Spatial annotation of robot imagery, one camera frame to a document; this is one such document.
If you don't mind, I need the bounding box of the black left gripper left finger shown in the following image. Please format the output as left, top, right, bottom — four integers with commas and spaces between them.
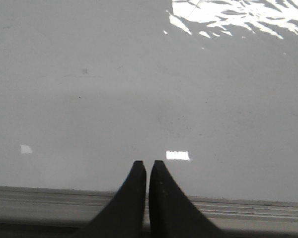
74, 161, 147, 238

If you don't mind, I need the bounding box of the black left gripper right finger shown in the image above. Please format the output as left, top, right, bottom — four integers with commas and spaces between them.
149, 160, 226, 238

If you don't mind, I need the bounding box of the grey aluminium whiteboard tray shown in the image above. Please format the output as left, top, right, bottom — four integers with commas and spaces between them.
0, 186, 298, 237

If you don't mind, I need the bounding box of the white glossy whiteboard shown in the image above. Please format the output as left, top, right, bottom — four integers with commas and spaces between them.
0, 0, 298, 202

